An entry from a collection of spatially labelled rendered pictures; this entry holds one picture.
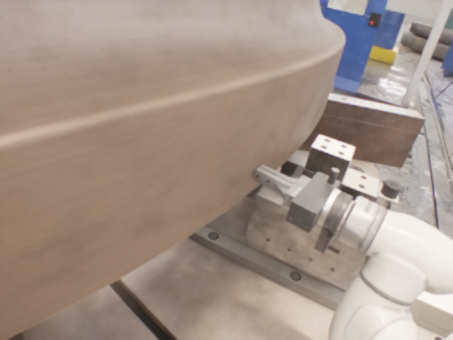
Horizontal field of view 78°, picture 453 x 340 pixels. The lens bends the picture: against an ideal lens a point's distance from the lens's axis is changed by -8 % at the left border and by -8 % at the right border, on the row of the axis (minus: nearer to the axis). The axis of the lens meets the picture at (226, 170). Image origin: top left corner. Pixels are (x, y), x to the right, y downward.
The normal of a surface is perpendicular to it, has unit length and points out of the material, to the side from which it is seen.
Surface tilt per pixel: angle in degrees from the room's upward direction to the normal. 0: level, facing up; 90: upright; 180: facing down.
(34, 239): 90
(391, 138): 90
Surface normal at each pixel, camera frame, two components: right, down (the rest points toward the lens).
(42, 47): 0.63, -0.16
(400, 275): -0.50, 0.12
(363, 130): -0.10, 0.54
